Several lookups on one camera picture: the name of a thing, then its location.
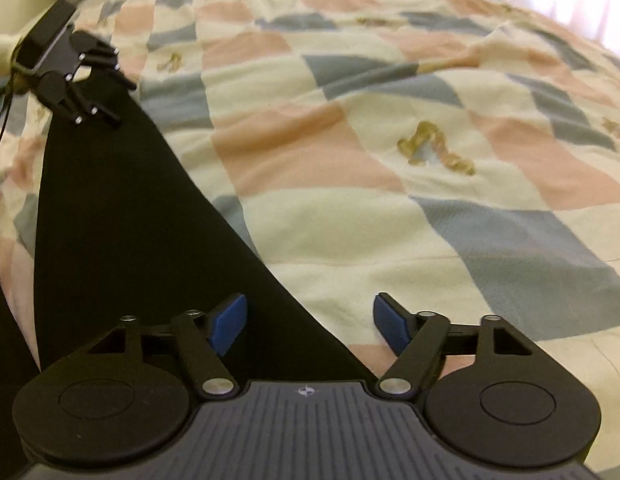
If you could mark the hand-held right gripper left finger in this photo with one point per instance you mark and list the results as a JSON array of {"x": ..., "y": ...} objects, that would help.
[{"x": 232, "y": 322}]

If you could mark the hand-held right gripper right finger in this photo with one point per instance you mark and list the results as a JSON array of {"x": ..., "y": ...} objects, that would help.
[{"x": 390, "y": 323}]

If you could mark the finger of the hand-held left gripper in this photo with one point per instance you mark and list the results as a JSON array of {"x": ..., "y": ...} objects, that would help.
[
  {"x": 101, "y": 55},
  {"x": 92, "y": 110}
]

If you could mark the black pants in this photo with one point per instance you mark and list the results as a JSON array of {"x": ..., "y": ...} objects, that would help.
[{"x": 130, "y": 220}]

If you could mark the checkered blanket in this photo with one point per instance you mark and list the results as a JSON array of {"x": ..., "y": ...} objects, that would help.
[{"x": 350, "y": 110}]

